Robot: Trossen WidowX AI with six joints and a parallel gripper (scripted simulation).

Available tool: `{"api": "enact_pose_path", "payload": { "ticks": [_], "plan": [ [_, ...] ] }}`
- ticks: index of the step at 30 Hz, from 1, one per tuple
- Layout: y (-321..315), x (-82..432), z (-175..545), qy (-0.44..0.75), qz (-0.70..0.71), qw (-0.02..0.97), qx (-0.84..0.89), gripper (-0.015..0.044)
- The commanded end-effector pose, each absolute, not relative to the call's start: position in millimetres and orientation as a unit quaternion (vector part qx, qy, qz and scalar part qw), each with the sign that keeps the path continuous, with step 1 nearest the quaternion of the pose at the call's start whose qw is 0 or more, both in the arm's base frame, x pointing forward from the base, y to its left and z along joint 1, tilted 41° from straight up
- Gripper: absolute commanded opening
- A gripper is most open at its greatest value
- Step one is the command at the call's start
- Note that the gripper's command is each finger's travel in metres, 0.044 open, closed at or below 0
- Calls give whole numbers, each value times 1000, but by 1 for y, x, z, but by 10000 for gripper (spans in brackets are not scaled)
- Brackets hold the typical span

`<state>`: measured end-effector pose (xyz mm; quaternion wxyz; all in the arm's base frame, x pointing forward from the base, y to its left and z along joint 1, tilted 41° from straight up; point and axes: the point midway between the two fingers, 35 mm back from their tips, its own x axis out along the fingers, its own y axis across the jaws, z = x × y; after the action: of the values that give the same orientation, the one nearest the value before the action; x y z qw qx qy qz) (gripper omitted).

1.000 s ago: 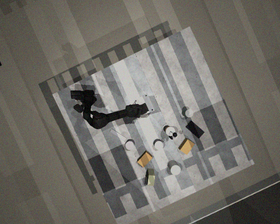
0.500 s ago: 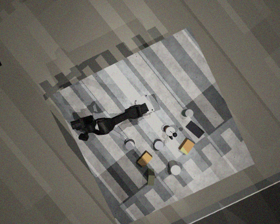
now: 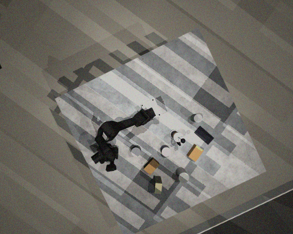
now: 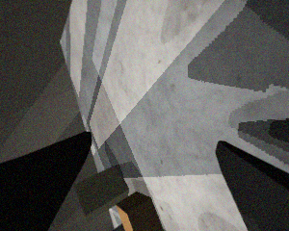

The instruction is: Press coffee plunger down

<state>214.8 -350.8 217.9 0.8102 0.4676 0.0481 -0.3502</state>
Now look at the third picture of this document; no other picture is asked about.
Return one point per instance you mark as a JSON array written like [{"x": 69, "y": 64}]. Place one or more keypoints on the tan rectangular block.
[
  {"x": 151, "y": 166},
  {"x": 195, "y": 152}
]

